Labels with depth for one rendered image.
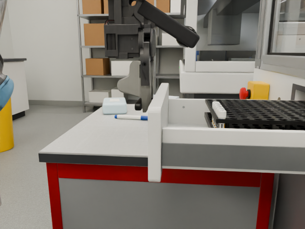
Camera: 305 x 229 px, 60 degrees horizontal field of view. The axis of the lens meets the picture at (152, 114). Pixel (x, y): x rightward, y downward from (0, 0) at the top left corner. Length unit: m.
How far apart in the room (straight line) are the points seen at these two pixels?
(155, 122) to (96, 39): 4.14
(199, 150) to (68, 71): 4.83
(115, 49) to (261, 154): 0.28
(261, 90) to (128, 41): 0.47
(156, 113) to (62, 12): 4.88
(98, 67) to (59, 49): 1.00
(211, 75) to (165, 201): 0.76
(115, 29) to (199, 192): 0.43
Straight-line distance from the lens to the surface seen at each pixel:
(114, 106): 1.04
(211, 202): 0.70
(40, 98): 5.48
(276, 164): 0.41
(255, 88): 0.81
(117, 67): 4.35
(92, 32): 4.49
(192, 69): 1.29
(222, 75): 1.30
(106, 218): 0.75
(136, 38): 0.46
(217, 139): 0.38
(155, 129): 0.35
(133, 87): 0.46
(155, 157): 0.37
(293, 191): 0.69
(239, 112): 0.47
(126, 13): 0.48
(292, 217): 0.71
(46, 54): 5.32
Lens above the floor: 1.00
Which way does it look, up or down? 13 degrees down
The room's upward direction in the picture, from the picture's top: straight up
